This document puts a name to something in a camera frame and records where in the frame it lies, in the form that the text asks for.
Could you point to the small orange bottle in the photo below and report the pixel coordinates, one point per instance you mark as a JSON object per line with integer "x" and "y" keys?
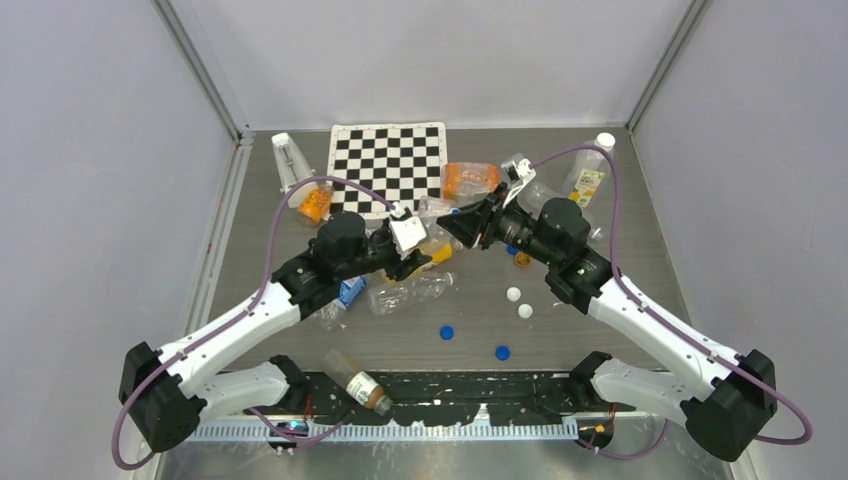
{"x": 316, "y": 205}

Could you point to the white metronome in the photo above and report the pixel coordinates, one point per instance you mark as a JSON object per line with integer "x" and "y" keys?
{"x": 291, "y": 164}

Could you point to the orange label wide bottle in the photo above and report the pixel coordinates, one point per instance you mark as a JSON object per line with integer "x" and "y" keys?
{"x": 467, "y": 182}

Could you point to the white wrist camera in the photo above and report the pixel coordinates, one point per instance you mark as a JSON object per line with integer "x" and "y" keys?
{"x": 407, "y": 229}
{"x": 520, "y": 173}

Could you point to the gold brown bottle cap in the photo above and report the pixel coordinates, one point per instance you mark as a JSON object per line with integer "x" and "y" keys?
{"x": 522, "y": 260}

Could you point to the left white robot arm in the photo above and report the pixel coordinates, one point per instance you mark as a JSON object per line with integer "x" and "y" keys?
{"x": 168, "y": 392}

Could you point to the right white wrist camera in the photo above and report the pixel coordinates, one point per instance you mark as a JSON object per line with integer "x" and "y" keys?
{"x": 520, "y": 173}

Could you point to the brown coffee bottle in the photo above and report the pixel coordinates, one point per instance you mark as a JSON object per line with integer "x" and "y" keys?
{"x": 356, "y": 382}

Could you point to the small white bottle cap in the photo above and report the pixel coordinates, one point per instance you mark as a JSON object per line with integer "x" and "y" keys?
{"x": 513, "y": 294}

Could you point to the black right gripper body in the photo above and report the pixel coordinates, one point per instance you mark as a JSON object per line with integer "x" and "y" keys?
{"x": 495, "y": 212}

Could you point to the large white bottle cap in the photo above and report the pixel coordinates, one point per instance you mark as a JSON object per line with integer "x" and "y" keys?
{"x": 605, "y": 141}

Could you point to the blue label clear bottle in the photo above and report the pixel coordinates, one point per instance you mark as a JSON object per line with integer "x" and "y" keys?
{"x": 328, "y": 317}

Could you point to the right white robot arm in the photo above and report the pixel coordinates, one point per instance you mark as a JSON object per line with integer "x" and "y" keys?
{"x": 710, "y": 389}

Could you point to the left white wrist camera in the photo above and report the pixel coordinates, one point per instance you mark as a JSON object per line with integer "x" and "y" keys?
{"x": 407, "y": 229}

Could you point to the clear bottle behind Pepsi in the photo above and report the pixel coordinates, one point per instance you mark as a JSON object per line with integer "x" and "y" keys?
{"x": 433, "y": 207}

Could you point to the clear crumpled plastic bottle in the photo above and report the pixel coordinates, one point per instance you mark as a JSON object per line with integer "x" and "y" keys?
{"x": 389, "y": 298}

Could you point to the yellow label bottle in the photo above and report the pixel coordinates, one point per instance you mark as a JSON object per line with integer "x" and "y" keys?
{"x": 439, "y": 251}

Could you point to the tall clear juice bottle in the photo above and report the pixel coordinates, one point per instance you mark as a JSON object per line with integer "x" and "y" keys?
{"x": 586, "y": 176}

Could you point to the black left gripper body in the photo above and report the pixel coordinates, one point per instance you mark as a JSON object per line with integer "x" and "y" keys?
{"x": 377, "y": 254}

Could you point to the black white checkerboard mat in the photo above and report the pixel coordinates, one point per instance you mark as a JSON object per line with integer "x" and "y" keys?
{"x": 400, "y": 162}

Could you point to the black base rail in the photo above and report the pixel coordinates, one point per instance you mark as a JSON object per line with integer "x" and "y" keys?
{"x": 448, "y": 398}

